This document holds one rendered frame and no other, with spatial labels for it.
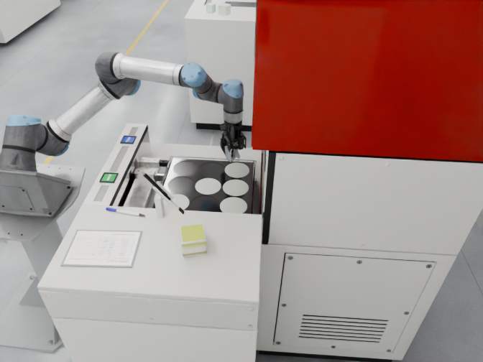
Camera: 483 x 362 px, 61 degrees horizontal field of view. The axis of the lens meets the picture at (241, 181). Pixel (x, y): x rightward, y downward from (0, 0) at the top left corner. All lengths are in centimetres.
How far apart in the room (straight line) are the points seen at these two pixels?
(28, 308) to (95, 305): 126
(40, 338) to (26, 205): 88
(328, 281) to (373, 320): 33
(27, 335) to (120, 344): 104
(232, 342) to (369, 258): 59
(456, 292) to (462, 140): 150
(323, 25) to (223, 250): 69
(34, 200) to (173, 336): 74
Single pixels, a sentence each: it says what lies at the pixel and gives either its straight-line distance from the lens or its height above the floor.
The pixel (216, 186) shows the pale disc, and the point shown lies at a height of 90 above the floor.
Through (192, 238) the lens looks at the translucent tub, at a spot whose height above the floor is 103.
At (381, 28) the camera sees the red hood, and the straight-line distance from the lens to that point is 109.
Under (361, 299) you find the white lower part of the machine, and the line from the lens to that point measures 176.
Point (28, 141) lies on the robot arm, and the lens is 176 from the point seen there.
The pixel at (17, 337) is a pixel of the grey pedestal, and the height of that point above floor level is 1.
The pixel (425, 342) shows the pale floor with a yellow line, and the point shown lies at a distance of 241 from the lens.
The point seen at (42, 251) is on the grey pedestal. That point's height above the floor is 58.
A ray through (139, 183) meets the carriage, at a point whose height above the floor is 88.
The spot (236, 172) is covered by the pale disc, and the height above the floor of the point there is 90.
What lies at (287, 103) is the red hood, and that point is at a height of 138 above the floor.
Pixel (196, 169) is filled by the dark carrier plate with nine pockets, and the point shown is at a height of 90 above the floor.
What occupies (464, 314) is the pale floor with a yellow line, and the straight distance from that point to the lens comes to 261.
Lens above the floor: 191
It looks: 39 degrees down
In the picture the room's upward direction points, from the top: 1 degrees clockwise
